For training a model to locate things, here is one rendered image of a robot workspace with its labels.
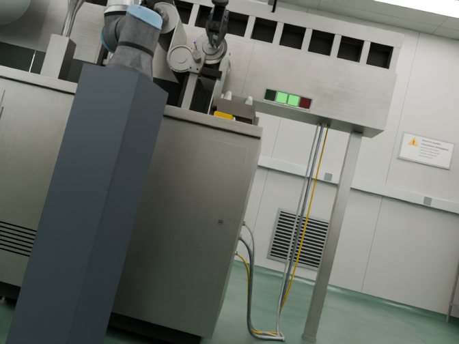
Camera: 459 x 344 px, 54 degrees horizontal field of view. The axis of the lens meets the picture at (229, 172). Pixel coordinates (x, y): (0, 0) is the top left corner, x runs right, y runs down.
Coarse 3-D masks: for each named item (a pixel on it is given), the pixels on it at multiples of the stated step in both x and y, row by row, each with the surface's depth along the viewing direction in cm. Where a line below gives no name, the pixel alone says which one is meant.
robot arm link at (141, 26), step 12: (132, 12) 137; (144, 12) 137; (120, 24) 141; (132, 24) 137; (144, 24) 137; (156, 24) 140; (120, 36) 139; (132, 36) 136; (144, 36) 137; (156, 36) 141
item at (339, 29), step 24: (96, 0) 247; (192, 0) 236; (240, 0) 235; (192, 24) 235; (240, 24) 241; (264, 24) 240; (288, 24) 233; (312, 24) 231; (336, 24) 231; (288, 48) 231; (312, 48) 238; (336, 48) 230; (360, 48) 236; (384, 48) 233
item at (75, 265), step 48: (96, 96) 132; (144, 96) 134; (96, 144) 129; (144, 144) 140; (48, 192) 132; (96, 192) 127; (48, 240) 130; (96, 240) 126; (48, 288) 127; (96, 288) 131; (48, 336) 125; (96, 336) 137
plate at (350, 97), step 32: (64, 0) 240; (96, 32) 237; (192, 32) 234; (160, 64) 234; (256, 64) 231; (288, 64) 230; (320, 64) 229; (352, 64) 228; (256, 96) 229; (320, 96) 228; (352, 96) 227; (384, 96) 226; (352, 128) 237; (384, 128) 224
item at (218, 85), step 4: (220, 64) 199; (220, 68) 199; (224, 72) 215; (224, 76) 218; (216, 80) 198; (224, 80) 221; (216, 84) 198; (220, 84) 211; (216, 88) 201; (220, 88) 214; (216, 92) 204; (220, 92) 218; (212, 96) 198; (216, 96) 207; (220, 96) 221; (212, 100) 200
